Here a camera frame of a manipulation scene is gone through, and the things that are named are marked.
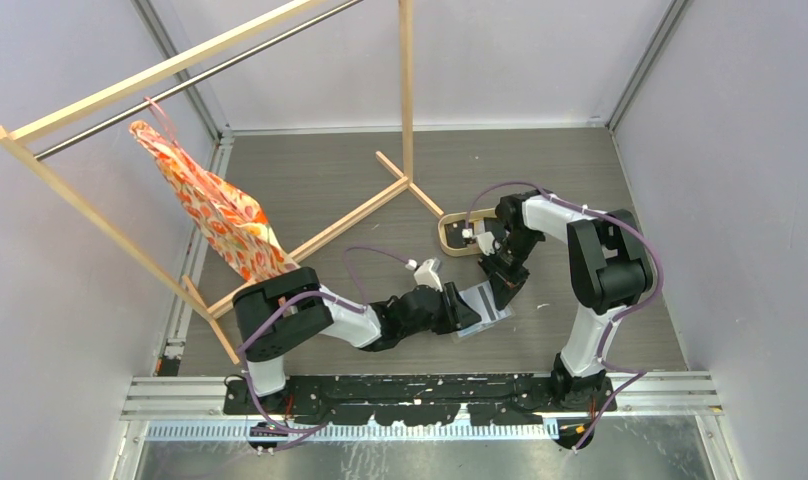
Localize floral orange cloth bag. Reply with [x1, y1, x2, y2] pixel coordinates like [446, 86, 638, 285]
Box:
[129, 120, 299, 283]

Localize wooden clothes rack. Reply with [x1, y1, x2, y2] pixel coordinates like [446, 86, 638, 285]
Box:
[0, 0, 445, 366]

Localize aluminium frame rail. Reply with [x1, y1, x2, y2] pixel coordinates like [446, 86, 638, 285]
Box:
[121, 372, 723, 446]

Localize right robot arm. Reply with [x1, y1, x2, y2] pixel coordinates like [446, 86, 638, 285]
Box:
[465, 192, 654, 411]

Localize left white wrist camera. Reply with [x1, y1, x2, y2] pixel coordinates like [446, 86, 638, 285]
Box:
[405, 258, 443, 291]

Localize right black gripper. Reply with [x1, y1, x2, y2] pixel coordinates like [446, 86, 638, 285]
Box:
[478, 228, 543, 311]

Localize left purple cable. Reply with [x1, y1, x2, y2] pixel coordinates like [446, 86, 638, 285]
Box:
[236, 246, 415, 452]

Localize pink wire hanger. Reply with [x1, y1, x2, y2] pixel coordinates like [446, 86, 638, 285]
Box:
[140, 96, 191, 160]

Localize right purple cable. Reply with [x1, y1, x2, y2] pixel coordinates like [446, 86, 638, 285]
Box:
[464, 181, 665, 452]

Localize metal rack rod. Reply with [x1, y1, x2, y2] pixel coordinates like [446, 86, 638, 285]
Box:
[12, 0, 360, 162]

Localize oval wooden tray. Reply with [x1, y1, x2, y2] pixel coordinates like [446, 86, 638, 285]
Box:
[437, 209, 503, 257]

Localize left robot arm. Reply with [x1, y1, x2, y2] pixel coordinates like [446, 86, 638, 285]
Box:
[232, 259, 489, 414]

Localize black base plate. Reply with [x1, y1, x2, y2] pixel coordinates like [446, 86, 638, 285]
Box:
[223, 373, 616, 427]

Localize purple cable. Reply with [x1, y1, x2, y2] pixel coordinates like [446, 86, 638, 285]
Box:
[236, 246, 415, 452]
[464, 181, 665, 452]

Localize grey chip credit card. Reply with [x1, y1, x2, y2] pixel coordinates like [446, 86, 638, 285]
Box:
[461, 281, 514, 327]

